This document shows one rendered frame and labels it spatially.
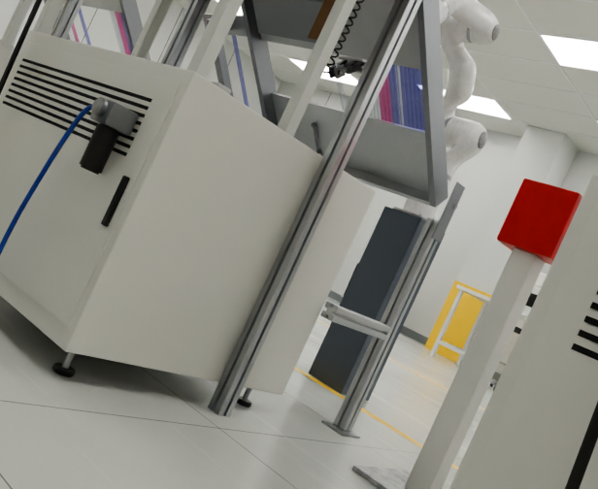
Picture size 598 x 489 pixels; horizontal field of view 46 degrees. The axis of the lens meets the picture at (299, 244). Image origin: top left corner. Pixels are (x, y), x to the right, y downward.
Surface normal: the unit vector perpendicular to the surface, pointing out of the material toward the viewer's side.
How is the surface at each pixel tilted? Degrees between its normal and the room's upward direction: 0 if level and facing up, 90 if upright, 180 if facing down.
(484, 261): 90
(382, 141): 138
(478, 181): 90
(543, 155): 90
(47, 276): 90
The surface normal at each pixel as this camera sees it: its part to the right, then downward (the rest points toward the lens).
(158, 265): 0.69, 0.31
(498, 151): -0.59, -0.28
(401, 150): -0.71, 0.48
